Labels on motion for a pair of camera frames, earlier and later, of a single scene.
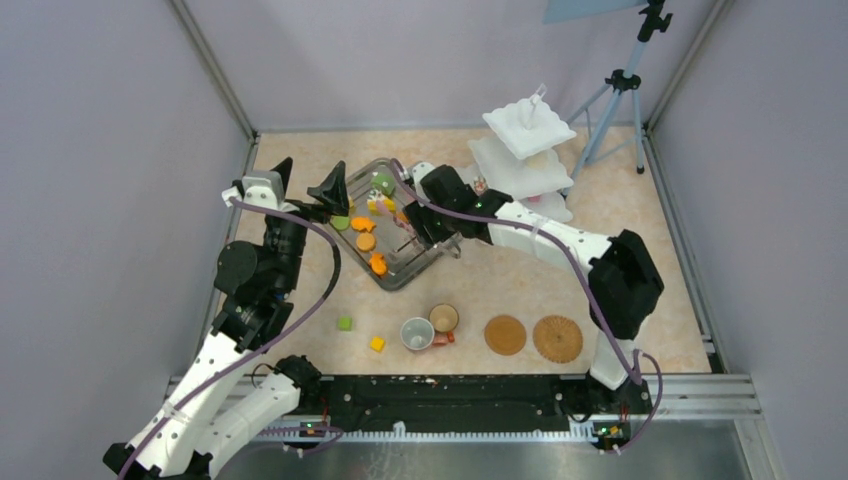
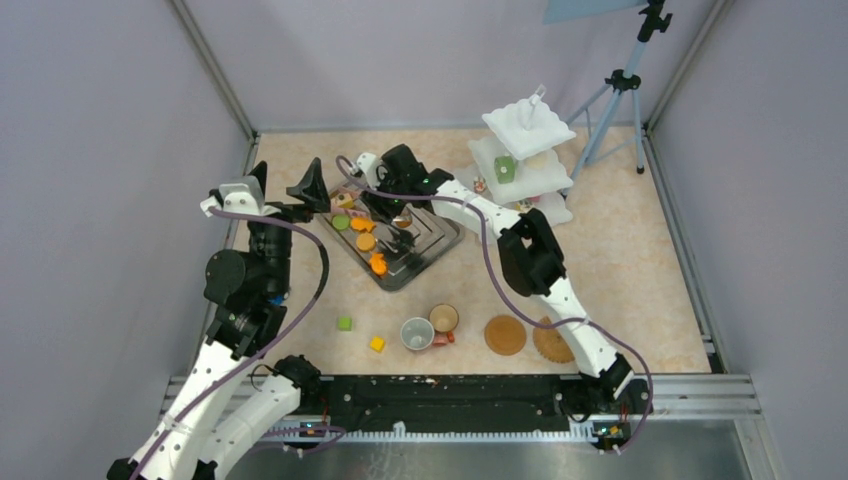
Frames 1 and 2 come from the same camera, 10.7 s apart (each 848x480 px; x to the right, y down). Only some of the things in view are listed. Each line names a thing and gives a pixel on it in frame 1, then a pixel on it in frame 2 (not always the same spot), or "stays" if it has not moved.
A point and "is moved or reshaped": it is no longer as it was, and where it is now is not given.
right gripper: [418, 212] → [379, 208]
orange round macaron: [365, 242] stays
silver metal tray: [370, 226] stays
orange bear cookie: [378, 263] stays
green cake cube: [383, 182] is moved or reshaped
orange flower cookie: [361, 223] stays
